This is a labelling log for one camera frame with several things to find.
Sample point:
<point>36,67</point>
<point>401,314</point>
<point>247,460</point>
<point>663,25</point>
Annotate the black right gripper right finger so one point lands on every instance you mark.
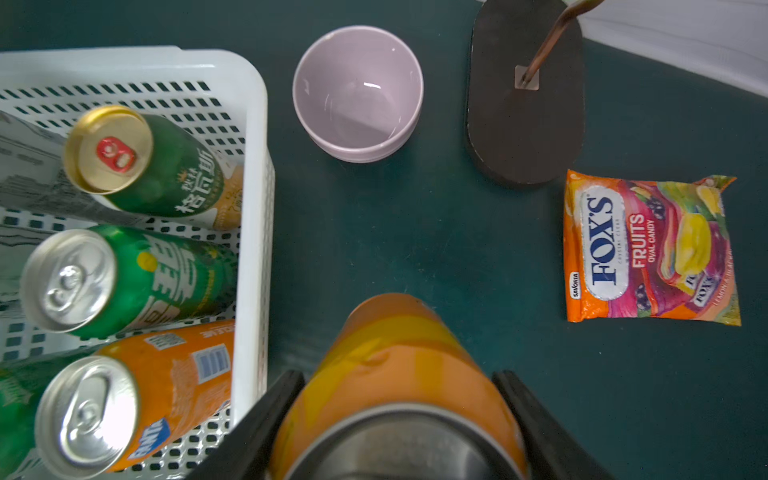
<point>552,451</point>

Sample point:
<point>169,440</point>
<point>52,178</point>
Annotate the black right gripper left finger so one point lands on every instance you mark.
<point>245,451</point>

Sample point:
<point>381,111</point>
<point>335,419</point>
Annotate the green gold beer can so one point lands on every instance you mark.
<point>148,165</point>

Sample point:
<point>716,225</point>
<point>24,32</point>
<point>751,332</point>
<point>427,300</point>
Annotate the dark oval stand base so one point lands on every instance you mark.
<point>525,107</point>

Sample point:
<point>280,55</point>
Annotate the orange Fanta can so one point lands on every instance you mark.
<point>116,407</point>

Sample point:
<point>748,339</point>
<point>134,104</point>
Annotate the pink ceramic cup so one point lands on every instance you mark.
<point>358,93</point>

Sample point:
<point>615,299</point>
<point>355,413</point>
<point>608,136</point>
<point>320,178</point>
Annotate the white perforated plastic basket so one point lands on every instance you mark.
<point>220,98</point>

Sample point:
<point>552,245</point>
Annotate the Fox's fruits candy bag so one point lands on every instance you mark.
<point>648,249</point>

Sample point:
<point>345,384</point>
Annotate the orange Schweppes can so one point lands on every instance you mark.
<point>398,397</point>

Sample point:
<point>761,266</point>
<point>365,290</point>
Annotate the white Monster can label side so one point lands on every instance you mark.
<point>33,179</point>

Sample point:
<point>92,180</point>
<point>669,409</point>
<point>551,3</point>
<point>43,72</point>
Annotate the green soda can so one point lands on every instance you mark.
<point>22,385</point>
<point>108,279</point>

